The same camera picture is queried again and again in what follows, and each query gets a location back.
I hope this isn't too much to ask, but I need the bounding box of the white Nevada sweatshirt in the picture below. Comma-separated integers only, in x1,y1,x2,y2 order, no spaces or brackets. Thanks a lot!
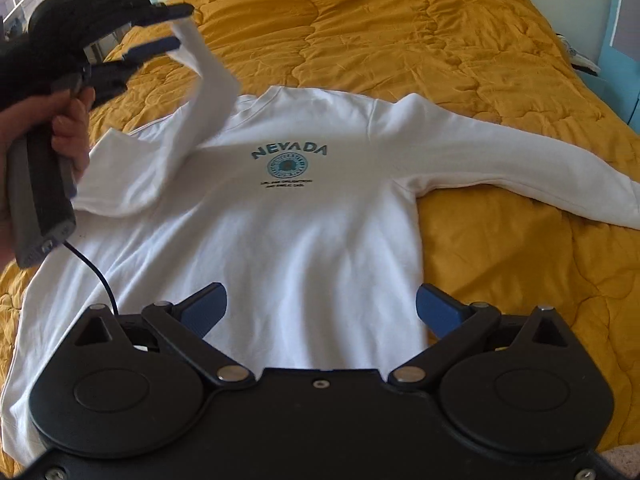
1,20,639,464

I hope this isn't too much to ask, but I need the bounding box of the person's left hand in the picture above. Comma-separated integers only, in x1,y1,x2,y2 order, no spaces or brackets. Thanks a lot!
0,87,96,269

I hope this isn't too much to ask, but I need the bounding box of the mustard yellow quilted bedspread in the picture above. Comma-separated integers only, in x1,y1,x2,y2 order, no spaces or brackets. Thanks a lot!
0,0,640,480

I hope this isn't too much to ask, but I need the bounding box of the white blue bedside furniture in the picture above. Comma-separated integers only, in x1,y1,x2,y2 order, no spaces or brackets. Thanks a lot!
564,34,640,137

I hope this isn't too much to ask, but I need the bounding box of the thin black cable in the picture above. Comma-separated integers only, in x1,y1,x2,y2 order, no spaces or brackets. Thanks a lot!
63,239,121,316

